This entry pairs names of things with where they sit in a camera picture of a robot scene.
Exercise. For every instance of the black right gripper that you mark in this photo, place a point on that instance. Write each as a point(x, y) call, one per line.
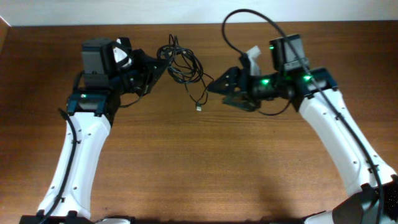
point(242, 77)

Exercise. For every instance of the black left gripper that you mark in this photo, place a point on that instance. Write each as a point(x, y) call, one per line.
point(147, 65)

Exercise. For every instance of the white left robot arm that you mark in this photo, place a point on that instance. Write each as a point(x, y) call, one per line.
point(111, 68)

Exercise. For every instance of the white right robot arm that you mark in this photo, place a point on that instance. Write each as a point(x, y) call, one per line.
point(371, 184)

